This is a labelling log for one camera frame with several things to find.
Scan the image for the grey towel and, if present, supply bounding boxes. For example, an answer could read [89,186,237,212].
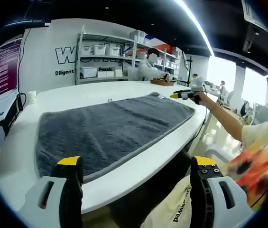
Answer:
[34,92,195,184]

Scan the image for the person's right hand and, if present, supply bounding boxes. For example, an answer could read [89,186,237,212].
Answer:
[192,91,211,105]

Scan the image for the black tripod stand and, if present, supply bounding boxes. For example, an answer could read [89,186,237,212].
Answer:
[180,56,194,86]

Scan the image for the brown wooden tray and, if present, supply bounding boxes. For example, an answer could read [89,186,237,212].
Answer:
[150,78,176,86]

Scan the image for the white chair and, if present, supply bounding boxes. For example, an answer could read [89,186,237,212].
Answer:
[204,140,243,164]

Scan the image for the black bag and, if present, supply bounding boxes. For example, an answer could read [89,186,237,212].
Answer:
[240,101,250,117]

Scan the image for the long ceiling strip light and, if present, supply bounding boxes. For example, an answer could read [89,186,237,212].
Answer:
[174,0,215,57]

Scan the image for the hanging ceiling display panel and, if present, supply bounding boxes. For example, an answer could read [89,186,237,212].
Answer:
[241,0,268,34]

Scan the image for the rows of white storage boxes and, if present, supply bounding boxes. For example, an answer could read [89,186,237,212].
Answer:
[80,30,182,79]

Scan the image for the grey metal shelf rack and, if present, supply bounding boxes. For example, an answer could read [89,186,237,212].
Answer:
[74,25,184,86]

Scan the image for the large purple display screen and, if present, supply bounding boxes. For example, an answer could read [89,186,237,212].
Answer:
[0,37,23,105]

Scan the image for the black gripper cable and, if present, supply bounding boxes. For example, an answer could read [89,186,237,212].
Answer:
[188,103,208,152]

